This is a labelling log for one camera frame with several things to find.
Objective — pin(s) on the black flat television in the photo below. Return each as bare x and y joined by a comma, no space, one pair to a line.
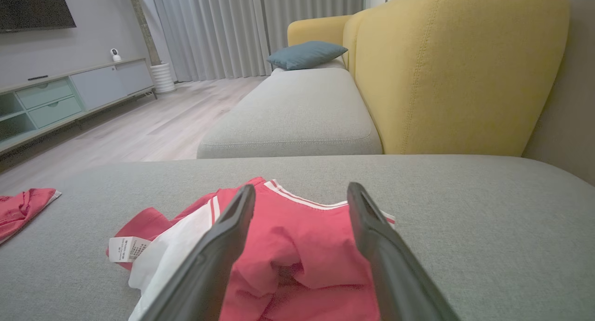
32,5

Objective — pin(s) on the blue throw pillow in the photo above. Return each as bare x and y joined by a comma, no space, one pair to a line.
307,55

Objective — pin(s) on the small white security camera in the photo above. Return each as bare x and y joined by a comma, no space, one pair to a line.
115,55

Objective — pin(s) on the grey pleated curtains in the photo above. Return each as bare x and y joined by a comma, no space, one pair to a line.
209,28

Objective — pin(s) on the pale grey TV cabinet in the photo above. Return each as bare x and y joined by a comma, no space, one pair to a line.
97,84

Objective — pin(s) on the red shirt with striped collar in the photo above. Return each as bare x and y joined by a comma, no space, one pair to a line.
302,237

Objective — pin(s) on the yellow sofa backrest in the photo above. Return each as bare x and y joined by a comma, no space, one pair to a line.
455,70

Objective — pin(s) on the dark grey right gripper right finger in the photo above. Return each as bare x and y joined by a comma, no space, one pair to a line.
395,274

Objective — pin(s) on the white ribbed planter pot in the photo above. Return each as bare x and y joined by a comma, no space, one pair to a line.
162,78

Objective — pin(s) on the red shorts with white trim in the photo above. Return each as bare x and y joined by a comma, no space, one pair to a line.
23,207

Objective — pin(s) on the large grey sofa chaise cushion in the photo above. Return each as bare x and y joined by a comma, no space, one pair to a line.
465,219

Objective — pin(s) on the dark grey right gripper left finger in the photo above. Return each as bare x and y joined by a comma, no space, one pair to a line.
204,274

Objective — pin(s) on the black remote control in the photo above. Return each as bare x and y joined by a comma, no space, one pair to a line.
37,77

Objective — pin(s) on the brown tree trunk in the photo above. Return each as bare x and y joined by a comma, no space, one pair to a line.
144,33

